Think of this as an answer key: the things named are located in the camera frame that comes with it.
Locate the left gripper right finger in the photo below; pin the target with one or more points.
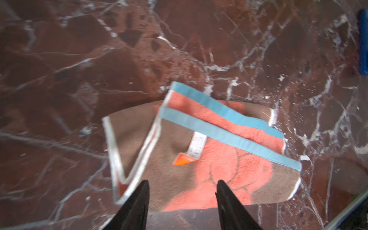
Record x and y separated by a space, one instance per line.
232 214

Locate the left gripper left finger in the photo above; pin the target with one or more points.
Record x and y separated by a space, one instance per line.
133 214

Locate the red orange towel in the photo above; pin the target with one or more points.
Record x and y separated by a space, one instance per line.
184 144

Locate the blue marker pen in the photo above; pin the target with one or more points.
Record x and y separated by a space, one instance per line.
363 41

